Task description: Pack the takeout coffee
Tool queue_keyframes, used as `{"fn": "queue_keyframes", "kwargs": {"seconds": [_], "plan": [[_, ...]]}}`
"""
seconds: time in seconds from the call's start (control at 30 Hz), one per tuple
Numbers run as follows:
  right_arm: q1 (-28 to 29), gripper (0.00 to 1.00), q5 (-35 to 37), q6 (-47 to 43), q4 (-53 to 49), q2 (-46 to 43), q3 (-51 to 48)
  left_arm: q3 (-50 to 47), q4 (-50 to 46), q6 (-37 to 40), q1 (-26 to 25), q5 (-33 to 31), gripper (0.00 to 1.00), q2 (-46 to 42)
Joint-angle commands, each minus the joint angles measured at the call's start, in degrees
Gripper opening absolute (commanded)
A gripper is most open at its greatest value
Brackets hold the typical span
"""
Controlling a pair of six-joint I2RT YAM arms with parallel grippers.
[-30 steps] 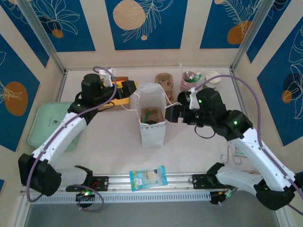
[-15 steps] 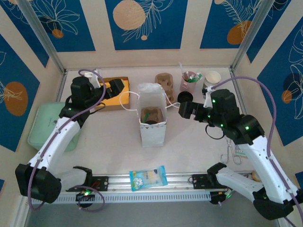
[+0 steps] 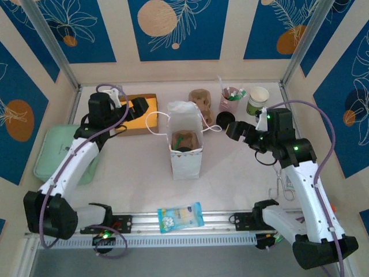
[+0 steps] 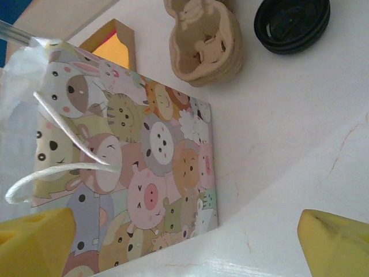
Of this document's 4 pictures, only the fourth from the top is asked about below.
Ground aluminium frame post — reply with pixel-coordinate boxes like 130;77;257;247
0;19;32;47

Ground brown cardboard napkin box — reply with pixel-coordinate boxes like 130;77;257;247
78;18;136;70

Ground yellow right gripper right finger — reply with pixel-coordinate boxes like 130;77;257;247
298;209;369;277

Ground stack of black cup lids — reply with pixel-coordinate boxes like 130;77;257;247
253;0;331;55

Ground animal print paper gift bag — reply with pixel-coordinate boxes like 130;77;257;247
0;36;220;277

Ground yellow paper napkin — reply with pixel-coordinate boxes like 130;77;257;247
92;28;130;69

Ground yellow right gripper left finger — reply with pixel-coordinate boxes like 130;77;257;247
0;207;77;277

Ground stack of pulp cup carriers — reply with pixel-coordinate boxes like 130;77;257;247
164;0;243;87

